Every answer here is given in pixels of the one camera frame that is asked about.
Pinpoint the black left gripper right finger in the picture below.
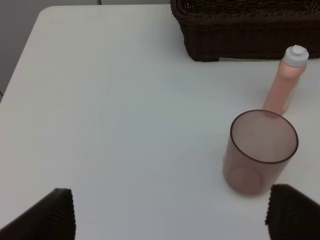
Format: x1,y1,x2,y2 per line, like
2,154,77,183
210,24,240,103
265,184,320,240

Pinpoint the translucent mauve plastic cup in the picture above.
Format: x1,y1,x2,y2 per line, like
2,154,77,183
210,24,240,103
222,109,299,195

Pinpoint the pink bottle white cap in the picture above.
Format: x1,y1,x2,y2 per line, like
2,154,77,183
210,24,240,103
263,45,309,115

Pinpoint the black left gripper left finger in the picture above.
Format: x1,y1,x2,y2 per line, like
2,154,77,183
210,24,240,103
0,188,77,240

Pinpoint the dark brown wicker basket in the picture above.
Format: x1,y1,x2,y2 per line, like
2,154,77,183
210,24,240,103
170,0,320,62

